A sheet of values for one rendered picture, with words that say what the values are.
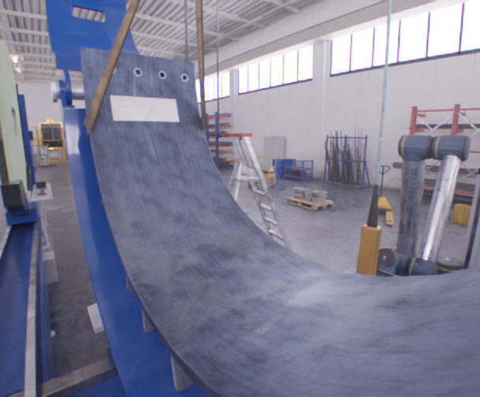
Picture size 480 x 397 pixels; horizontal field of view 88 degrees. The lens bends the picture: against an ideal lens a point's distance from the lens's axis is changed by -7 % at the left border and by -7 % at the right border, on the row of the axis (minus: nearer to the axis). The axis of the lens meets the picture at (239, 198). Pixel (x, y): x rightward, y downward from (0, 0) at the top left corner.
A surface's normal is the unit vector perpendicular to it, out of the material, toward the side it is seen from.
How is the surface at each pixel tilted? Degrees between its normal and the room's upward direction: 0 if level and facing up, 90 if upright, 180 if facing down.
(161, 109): 75
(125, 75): 81
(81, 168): 69
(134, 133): 65
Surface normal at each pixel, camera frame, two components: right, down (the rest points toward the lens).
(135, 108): 0.56, -0.08
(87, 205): 0.51, -0.38
